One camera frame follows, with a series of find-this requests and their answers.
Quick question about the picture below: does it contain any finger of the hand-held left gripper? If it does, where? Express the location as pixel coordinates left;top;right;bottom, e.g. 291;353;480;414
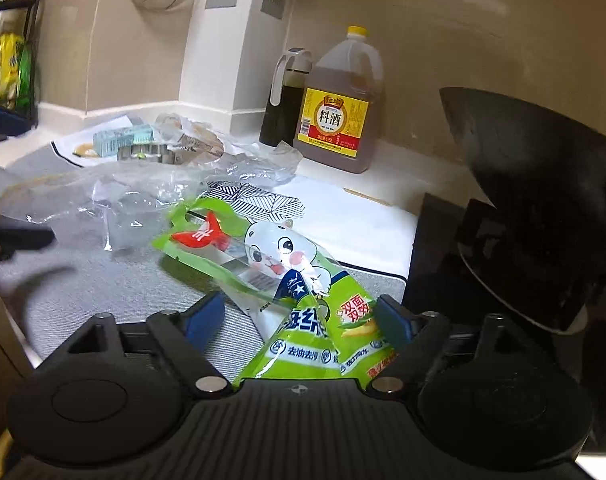
0;212;56;261

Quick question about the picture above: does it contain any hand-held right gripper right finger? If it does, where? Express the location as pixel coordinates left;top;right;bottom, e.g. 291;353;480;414
367;296;559;398

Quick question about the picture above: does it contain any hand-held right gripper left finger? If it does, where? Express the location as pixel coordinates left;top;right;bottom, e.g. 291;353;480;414
33;290;234;400

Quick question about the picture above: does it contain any green sponge package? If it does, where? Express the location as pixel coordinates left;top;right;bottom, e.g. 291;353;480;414
152;197;414;391

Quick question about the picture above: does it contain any large clear plastic bag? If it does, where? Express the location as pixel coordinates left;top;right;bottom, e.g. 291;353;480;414
0;162;219;251

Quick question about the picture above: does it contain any black gas stove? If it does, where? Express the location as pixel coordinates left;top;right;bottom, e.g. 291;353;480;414
402;192;606;411

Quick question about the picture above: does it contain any grey white patterned mat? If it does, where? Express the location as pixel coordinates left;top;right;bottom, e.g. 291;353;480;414
0;115;418;361

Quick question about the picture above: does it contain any teal box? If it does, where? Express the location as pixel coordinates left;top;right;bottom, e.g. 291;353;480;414
93;126;155;157

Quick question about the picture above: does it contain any small clear plastic wrapper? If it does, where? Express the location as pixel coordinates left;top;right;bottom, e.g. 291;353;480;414
223;141;304;186

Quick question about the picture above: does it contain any green packet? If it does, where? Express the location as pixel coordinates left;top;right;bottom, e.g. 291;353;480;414
15;42;36;106

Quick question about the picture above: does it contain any yellow packet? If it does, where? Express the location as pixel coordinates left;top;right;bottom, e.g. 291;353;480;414
0;32;26;103

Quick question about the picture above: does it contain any crumpled clear brown wrapper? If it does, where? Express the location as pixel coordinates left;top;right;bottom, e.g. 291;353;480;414
155;112;226;161

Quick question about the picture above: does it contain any black wok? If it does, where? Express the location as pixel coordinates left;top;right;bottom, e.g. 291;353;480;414
439;86;606;333

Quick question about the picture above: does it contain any cooking wine jug yellow label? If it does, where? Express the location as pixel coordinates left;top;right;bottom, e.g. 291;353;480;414
293;26;386;175

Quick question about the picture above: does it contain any dark oil dispenser bottle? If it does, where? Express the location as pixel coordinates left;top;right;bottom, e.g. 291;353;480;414
259;48;314;147

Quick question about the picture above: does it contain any metal cookie cutter ring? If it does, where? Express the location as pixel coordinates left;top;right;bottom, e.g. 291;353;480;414
117;142;184;165

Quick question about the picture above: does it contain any black wire rack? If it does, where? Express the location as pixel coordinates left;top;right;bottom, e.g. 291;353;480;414
0;0;46;136

